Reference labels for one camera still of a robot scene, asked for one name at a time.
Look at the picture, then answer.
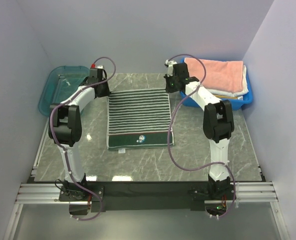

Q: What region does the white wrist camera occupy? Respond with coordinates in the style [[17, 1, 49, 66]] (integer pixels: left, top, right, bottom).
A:
[[90, 63, 105, 70], [165, 59, 177, 77]]

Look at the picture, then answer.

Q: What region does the yellow white striped towel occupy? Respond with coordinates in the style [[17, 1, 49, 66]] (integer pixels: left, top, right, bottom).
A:
[[214, 94, 239, 100]]

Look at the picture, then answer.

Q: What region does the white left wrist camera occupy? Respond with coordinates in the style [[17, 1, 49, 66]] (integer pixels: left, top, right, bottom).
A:
[[90, 63, 105, 70]]

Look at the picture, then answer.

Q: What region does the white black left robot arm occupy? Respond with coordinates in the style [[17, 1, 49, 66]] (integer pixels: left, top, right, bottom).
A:
[[48, 65, 111, 201]]

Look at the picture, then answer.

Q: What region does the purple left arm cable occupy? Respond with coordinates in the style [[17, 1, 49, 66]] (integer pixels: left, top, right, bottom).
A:
[[49, 56, 116, 221]]

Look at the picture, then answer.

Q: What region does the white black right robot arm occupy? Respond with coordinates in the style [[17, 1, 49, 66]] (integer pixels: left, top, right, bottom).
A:
[[164, 60, 235, 200]]

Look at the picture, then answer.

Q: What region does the teal plastic laundry basket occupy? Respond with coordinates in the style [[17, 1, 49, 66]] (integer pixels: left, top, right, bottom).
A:
[[38, 66, 89, 117]]

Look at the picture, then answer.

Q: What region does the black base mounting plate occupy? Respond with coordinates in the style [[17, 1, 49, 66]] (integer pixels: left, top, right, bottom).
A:
[[59, 179, 234, 212]]

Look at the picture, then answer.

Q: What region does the green white striped towel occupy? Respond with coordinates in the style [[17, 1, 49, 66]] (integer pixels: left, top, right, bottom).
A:
[[106, 88, 174, 151]]

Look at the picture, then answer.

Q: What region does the white terry towel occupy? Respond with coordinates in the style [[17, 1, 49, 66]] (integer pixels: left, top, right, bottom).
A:
[[206, 64, 249, 98]]

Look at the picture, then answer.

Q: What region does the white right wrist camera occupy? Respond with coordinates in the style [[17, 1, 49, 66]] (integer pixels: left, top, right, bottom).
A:
[[165, 59, 177, 77]]

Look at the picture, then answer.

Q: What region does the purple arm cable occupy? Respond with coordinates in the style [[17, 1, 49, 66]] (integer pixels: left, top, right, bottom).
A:
[[166, 53, 237, 218], [49, 56, 116, 221]]

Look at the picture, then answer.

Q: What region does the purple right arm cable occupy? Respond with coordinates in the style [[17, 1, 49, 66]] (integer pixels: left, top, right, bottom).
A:
[[166, 53, 237, 218]]

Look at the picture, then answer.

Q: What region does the blue plastic bin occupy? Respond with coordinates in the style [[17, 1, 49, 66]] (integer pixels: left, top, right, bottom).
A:
[[179, 57, 254, 111]]

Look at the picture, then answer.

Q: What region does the pink terry towel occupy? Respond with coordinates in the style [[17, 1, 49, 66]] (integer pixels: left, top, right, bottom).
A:
[[183, 57, 245, 94]]

